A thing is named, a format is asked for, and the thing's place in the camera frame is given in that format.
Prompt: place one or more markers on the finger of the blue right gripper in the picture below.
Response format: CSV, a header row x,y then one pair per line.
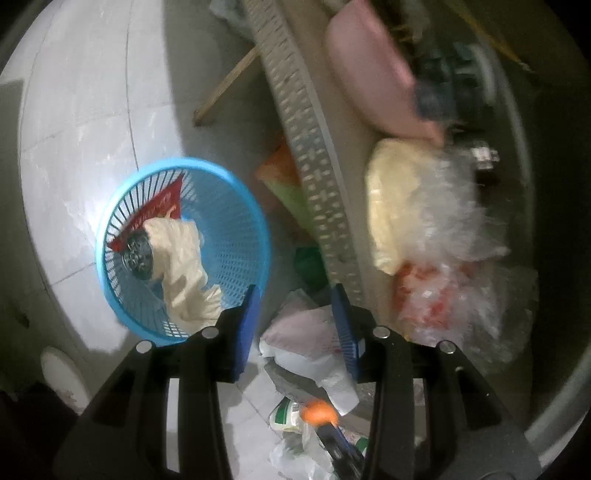
x,y
347,460

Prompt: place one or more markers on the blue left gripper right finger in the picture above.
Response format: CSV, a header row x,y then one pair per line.
x,y
348,331

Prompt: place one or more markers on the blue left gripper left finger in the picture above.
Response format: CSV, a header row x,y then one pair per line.
x,y
246,325

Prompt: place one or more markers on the brown paper bag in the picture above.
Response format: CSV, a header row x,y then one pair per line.
x,y
191,302

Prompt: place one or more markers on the orange peel piece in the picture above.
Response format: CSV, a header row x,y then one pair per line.
x,y
318,413

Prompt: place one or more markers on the green label plastic bottle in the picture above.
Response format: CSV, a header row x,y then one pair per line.
x,y
137,255

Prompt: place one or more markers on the red snack bag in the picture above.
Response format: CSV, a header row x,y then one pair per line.
x,y
157,196

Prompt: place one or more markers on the white pink sack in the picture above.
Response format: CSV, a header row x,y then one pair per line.
x,y
303,340

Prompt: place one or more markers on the blue plastic mesh basket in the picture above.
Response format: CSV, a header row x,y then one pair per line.
x,y
234,243

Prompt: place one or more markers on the red contents plastic bag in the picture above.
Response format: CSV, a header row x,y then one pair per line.
x,y
455,302

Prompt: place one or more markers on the orange green floor bag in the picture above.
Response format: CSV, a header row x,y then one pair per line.
x,y
279,174

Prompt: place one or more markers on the yellow bag on shelf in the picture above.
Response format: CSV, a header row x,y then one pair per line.
x,y
400,193

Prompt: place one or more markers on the perforated metal shelf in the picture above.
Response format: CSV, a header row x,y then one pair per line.
x,y
307,134

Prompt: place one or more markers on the white shoe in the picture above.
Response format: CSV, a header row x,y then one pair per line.
x,y
64,378

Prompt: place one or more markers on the pink plastic basin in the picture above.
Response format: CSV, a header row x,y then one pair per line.
x,y
375,75

